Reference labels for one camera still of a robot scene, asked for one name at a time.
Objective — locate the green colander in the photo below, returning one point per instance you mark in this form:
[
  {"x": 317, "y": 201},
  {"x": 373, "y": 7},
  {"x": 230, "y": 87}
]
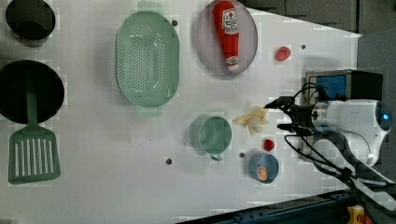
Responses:
[{"x": 147, "y": 59}]

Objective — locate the small red raspberry toy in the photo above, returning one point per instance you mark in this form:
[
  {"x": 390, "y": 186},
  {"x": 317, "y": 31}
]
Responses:
[{"x": 269, "y": 145}]

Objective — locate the blue cup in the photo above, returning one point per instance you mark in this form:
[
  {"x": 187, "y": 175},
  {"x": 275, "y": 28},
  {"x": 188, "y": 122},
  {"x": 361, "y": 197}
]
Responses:
[{"x": 263, "y": 168}]

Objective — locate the plush red ketchup bottle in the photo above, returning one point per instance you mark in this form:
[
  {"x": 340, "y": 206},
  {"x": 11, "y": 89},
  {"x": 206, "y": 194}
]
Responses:
[{"x": 227, "y": 29}]

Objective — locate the black round pan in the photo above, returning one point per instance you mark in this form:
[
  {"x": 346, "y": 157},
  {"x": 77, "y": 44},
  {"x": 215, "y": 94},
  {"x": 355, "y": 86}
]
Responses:
[{"x": 23, "y": 76}]

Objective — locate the green mug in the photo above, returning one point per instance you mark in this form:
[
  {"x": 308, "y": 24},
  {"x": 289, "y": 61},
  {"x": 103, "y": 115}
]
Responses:
[{"x": 212, "y": 135}]

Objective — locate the black cup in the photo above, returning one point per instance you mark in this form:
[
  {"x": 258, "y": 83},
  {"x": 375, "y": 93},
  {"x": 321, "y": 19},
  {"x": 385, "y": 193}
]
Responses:
[{"x": 30, "y": 19}]

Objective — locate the plush peeled banana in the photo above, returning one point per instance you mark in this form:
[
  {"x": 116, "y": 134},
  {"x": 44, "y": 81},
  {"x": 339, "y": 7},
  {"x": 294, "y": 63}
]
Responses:
[{"x": 254, "y": 120}]

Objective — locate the grey round plate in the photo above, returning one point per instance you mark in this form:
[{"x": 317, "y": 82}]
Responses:
[{"x": 209, "y": 47}]

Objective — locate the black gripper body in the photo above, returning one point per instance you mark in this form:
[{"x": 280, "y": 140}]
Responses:
[{"x": 301, "y": 119}]

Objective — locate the green slotted spatula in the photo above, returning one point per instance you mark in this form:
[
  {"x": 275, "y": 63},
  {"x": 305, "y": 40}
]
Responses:
[{"x": 33, "y": 152}]

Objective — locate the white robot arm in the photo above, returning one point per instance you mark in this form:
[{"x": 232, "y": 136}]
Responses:
[{"x": 344, "y": 138}]

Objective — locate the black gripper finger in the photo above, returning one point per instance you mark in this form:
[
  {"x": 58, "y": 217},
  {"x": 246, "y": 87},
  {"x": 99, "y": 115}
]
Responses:
[
  {"x": 281, "y": 102},
  {"x": 288, "y": 127}
]

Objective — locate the red strawberry toy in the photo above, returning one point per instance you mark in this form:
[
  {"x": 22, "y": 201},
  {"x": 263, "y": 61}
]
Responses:
[{"x": 282, "y": 54}]

